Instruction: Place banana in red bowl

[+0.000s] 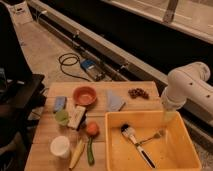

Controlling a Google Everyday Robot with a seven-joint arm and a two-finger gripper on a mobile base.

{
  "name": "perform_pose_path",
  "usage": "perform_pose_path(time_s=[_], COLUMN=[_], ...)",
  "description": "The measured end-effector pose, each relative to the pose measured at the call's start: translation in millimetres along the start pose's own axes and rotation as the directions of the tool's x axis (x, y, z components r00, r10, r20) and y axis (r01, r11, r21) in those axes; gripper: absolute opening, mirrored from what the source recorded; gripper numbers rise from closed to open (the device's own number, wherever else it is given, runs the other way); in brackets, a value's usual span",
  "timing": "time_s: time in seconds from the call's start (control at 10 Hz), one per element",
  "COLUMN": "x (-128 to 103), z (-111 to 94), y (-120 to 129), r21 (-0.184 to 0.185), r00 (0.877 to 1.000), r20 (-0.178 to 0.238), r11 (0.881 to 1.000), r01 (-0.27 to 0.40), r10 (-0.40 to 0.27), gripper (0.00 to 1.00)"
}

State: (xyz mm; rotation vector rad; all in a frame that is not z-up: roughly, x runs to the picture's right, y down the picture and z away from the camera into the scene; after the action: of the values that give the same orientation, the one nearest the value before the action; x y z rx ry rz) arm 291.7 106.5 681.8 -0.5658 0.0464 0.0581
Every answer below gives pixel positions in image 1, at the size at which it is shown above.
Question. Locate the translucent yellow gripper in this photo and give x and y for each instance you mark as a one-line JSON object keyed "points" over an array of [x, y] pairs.
{"points": [[168, 116]]}

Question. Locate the yellow banana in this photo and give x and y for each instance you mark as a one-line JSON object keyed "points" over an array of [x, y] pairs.
{"points": [[77, 153]]}

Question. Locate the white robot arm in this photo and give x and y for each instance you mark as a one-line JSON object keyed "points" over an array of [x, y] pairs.
{"points": [[188, 82]]}

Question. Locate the red bowl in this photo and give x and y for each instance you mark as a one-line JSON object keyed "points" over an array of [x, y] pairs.
{"points": [[84, 95]]}

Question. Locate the metal fork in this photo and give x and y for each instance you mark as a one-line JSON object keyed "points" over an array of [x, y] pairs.
{"points": [[157, 135]]}

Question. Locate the dark grapes bunch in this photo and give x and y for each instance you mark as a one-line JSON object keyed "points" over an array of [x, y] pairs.
{"points": [[138, 92]]}

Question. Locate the black white brush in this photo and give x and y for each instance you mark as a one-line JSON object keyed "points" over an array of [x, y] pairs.
{"points": [[128, 132]]}

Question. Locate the blue cloth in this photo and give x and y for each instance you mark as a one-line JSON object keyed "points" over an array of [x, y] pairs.
{"points": [[114, 102]]}

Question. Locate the blue power box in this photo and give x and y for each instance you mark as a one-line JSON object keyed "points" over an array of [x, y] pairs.
{"points": [[92, 70]]}

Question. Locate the green cup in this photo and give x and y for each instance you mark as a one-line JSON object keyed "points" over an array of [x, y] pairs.
{"points": [[62, 117]]}

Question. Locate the blue sponge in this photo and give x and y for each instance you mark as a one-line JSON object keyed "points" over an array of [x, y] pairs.
{"points": [[60, 103]]}

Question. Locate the white cup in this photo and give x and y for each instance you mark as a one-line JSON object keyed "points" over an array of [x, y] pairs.
{"points": [[60, 147]]}

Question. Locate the white paper sign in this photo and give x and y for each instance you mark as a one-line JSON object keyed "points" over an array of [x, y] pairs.
{"points": [[20, 13]]}

